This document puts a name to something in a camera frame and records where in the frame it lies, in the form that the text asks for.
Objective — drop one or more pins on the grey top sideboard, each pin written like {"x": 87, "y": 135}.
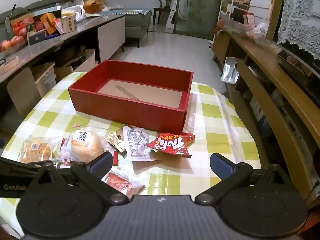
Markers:
{"x": 82, "y": 28}

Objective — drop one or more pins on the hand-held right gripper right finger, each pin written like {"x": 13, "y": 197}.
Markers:
{"x": 220, "y": 165}

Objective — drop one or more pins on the white plastic bag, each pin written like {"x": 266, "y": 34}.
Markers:
{"x": 80, "y": 10}

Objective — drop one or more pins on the white folded board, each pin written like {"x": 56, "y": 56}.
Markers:
{"x": 175, "y": 10}

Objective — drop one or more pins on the white printed snack packet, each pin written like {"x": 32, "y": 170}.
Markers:
{"x": 136, "y": 142}

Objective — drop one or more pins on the waffle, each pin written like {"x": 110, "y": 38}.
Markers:
{"x": 35, "y": 150}

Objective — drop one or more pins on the steamed bun packet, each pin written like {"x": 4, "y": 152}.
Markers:
{"x": 86, "y": 145}

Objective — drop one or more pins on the brown cardboard box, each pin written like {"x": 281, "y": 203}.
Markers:
{"x": 65, "y": 71}

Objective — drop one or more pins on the beige chair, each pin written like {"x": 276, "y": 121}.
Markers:
{"x": 23, "y": 95}

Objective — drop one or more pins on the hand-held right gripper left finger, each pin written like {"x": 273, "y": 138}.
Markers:
{"x": 102, "y": 162}

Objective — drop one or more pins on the red snack bag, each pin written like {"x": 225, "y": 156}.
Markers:
{"x": 172, "y": 143}

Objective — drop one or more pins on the orange bread basket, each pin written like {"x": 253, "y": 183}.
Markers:
{"x": 93, "y": 6}

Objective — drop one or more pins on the red and white snack packet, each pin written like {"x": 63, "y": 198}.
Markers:
{"x": 122, "y": 183}

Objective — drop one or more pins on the white carton box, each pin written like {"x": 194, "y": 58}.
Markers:
{"x": 68, "y": 23}

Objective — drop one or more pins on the wooden shelf unit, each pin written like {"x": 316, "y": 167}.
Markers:
{"x": 262, "y": 52}

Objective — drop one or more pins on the red apple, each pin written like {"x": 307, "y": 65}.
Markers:
{"x": 17, "y": 40}
{"x": 5, "y": 45}
{"x": 22, "y": 31}

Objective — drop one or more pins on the small red stick packet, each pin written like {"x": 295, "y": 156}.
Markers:
{"x": 115, "y": 158}

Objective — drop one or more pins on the silver foil bag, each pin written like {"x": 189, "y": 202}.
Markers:
{"x": 230, "y": 71}

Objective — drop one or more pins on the gold brown snack packet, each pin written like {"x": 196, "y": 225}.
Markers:
{"x": 116, "y": 140}

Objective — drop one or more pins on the orange box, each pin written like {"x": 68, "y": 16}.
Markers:
{"x": 48, "y": 22}

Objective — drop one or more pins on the translucent storage bin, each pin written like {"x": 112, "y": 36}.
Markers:
{"x": 45, "y": 80}

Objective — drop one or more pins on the white lace cloth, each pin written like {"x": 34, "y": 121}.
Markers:
{"x": 300, "y": 12}

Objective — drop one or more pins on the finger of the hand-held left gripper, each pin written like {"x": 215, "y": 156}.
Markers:
{"x": 17, "y": 163}

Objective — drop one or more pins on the red cardboard box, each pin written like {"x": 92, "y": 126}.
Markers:
{"x": 130, "y": 115}

